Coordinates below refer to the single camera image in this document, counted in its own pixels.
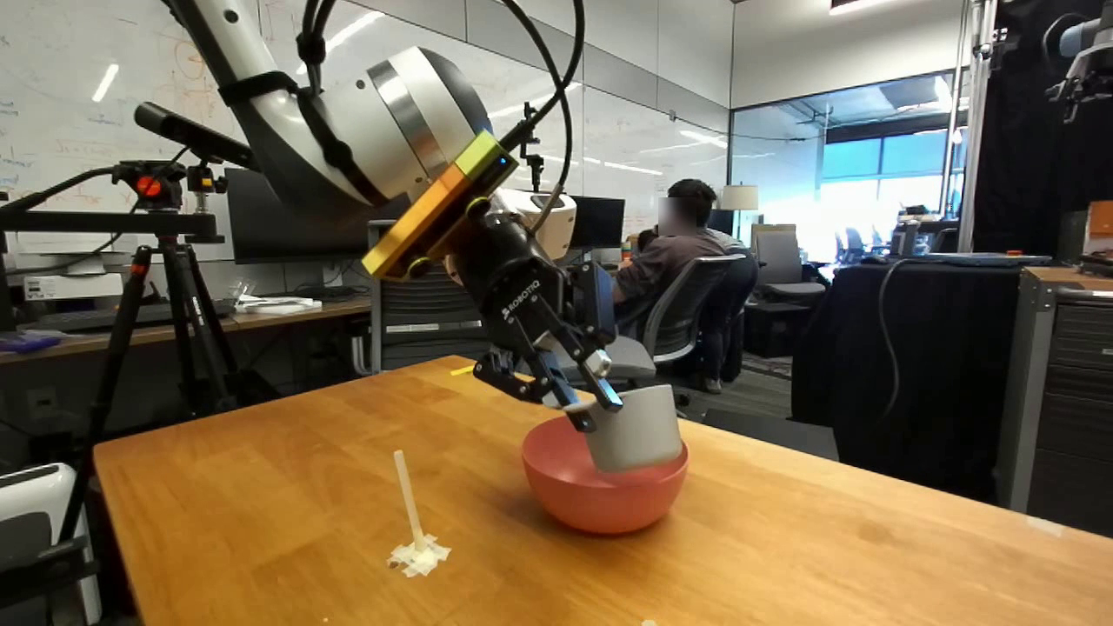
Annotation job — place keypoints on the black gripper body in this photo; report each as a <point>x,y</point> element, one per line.
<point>517,291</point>

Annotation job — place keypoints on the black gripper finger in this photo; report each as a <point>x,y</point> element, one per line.
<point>524,376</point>
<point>594,369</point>

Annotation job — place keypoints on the grey measuring cup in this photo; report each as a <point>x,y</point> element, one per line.
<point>638,428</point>

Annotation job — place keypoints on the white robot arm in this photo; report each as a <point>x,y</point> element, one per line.
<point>337,105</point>

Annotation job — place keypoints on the pink bowl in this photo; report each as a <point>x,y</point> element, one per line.
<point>580,492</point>

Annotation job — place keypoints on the yellow tape strip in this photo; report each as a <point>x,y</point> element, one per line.
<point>460,369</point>

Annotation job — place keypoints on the small dark monitor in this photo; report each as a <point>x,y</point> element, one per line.
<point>597,225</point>

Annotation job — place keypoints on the grey mesh chair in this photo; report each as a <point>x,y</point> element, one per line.
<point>405,326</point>

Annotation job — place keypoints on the grey office chair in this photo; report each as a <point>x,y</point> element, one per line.
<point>696,314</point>

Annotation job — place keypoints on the seated person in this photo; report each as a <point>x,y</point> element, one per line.
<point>684,249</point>

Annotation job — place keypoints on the white upright taped stick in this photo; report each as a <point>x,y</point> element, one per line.
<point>419,559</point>

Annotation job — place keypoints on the white table lamp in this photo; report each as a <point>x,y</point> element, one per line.
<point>738,201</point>

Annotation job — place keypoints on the long wooden desk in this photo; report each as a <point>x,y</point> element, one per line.
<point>292,316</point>

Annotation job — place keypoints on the black computer monitor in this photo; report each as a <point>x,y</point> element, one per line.
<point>292,230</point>

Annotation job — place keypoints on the white paper stack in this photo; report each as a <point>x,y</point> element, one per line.
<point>278,303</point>

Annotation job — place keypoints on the black draped table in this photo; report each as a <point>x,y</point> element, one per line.
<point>927,358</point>

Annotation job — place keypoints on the white desk printer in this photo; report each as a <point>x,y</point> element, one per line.
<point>64,279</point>

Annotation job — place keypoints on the grey drawer cabinet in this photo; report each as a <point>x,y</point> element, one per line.
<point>1074,394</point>

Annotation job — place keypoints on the black equipment rack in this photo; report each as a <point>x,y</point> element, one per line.
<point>1030,141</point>

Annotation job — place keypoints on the white case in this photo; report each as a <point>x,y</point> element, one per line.
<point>35,508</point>

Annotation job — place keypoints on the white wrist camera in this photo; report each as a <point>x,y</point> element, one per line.
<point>543,225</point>

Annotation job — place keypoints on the orange green mount plate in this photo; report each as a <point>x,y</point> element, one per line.
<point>438,209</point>

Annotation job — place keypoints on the black bar camera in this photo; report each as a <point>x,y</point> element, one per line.
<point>187,131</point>

